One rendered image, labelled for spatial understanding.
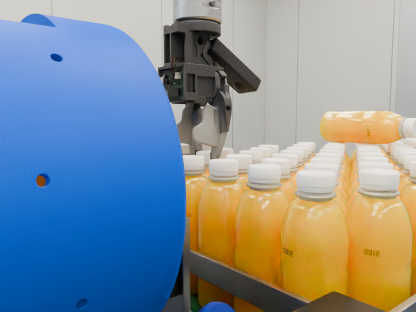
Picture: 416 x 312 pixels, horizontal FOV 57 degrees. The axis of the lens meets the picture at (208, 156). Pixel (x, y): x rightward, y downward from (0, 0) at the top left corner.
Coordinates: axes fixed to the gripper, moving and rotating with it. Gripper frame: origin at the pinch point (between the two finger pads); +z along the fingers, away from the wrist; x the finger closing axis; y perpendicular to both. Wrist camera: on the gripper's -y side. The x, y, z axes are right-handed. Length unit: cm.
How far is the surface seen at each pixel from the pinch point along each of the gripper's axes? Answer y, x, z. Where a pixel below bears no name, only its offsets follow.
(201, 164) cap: 5.6, 5.4, 0.4
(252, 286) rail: 10.4, 20.3, 11.9
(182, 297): 17.7, 17.7, 11.8
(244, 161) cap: 0.5, 8.8, 0.1
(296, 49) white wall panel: -369, -273, -93
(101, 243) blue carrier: 30.1, 27.1, 1.2
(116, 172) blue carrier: 29.0, 26.9, -2.9
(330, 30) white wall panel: -375, -229, -111
